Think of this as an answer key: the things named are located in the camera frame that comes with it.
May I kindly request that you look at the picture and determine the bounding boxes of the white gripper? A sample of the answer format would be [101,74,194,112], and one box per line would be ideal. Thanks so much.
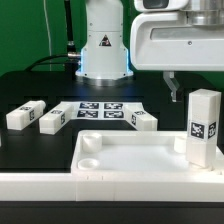
[130,11,224,102]

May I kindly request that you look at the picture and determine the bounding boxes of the white desk top tray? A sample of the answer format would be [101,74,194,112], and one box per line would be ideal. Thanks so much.
[71,130,224,176]

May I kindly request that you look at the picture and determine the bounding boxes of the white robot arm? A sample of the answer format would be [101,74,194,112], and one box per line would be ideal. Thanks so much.
[76,0,224,102]

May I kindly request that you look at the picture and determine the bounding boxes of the marker tag sheet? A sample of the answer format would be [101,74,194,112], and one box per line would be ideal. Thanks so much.
[62,101,143,120]

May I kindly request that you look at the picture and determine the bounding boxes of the white L-shaped fence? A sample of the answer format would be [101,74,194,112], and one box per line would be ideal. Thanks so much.
[0,131,224,203]

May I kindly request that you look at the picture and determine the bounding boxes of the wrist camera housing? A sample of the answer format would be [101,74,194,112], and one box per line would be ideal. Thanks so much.
[134,0,189,12]

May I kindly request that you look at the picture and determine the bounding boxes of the black thick cable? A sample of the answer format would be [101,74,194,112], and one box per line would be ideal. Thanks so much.
[24,0,83,72]

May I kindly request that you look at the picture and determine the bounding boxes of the white thin cable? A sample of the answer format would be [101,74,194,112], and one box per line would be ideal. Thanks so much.
[43,0,53,72]

